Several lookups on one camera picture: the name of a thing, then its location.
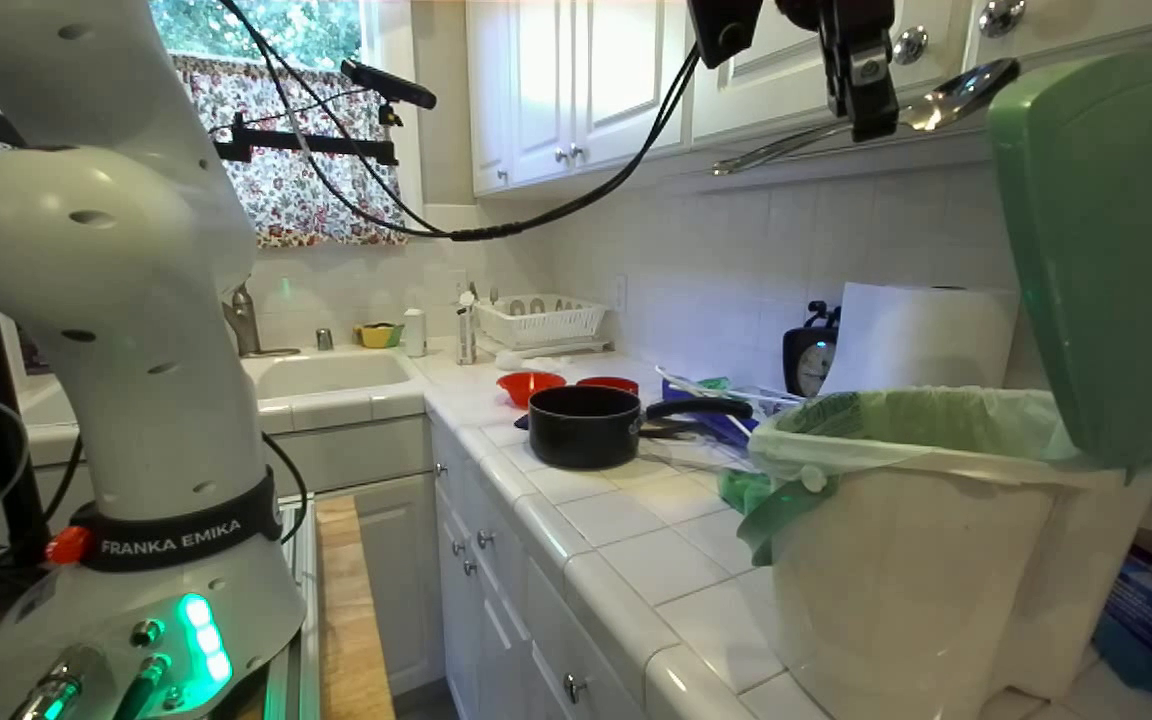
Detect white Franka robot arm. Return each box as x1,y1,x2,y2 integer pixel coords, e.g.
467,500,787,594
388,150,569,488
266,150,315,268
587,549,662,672
0,0,305,720

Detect white dish rack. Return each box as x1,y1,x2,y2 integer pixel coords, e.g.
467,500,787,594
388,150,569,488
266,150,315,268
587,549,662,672
477,291,603,350

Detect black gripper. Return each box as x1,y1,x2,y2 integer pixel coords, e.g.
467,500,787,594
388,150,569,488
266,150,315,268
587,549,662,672
777,0,901,140

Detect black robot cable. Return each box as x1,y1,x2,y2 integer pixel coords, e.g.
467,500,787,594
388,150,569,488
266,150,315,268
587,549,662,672
212,0,708,248

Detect white cabinets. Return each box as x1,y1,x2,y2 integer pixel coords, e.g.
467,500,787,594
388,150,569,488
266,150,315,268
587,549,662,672
467,0,1152,193
282,417,640,720

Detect white upper cabinets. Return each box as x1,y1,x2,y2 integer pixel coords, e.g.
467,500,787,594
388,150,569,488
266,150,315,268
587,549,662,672
467,0,1152,193

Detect green bin lid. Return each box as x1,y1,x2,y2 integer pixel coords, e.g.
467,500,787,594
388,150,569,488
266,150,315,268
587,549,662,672
990,46,1152,469

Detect white lower cabinets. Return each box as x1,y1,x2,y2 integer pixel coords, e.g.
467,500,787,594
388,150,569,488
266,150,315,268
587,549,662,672
282,417,640,720

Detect green bin liner bag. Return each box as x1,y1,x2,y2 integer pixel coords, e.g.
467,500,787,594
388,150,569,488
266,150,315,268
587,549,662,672
750,382,1080,464

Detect floral window curtain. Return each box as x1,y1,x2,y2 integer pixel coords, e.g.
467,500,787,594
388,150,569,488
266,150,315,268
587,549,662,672
174,54,399,248

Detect white trash bin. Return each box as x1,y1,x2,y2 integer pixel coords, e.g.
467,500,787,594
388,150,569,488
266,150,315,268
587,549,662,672
739,434,1152,720

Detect black saucepan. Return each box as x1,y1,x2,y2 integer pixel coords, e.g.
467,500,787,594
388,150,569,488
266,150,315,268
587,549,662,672
520,382,754,472

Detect white soap bottle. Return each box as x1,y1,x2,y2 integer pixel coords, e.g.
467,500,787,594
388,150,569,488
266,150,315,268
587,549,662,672
399,307,427,357

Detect white kitchen sink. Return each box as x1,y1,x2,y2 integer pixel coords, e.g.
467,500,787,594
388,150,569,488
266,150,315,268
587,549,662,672
250,350,425,431

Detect white paper towel roll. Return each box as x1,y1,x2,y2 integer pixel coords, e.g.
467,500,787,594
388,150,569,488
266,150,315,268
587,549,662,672
825,283,1016,392

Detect black camera on stand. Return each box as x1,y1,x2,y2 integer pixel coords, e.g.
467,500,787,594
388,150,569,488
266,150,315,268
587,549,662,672
215,58,435,167

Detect chrome faucet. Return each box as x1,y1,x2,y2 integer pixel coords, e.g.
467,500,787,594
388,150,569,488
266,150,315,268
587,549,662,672
224,283,302,357

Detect yellow small bowl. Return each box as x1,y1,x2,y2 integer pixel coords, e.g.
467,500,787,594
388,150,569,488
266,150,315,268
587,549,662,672
356,325,399,349

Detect red bowl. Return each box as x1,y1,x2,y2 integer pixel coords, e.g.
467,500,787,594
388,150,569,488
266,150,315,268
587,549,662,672
495,372,569,408

